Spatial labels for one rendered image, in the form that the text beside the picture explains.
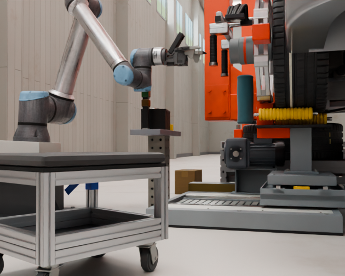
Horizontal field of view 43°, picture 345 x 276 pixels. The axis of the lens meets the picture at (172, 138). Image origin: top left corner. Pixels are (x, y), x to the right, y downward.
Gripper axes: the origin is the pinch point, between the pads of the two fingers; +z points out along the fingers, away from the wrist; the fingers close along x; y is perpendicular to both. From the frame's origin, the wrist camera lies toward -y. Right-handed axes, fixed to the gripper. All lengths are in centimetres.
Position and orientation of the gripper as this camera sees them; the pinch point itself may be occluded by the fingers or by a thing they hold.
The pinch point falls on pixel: (203, 49)
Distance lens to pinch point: 219.7
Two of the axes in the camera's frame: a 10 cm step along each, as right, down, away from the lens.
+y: 0.0, 10.0, -0.2
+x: -2.7, -0.2, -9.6
